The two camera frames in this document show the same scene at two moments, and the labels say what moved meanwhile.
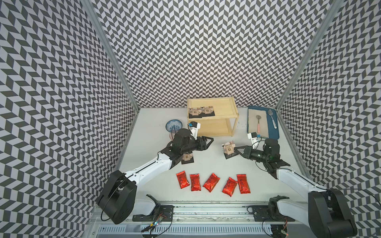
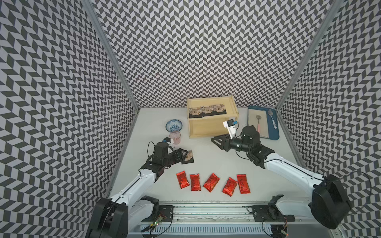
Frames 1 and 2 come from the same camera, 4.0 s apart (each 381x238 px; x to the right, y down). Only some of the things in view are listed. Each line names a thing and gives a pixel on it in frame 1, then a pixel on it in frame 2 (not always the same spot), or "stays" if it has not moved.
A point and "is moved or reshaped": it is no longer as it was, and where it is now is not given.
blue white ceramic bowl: (173, 123) stays
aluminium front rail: (216, 213) stays
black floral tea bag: (207, 111) stays
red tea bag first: (183, 179) stays
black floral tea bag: (193, 113) stays
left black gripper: (204, 146) → (179, 155)
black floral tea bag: (187, 158) stays
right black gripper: (246, 152) → (225, 141)
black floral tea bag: (228, 149) is moved or reshaped
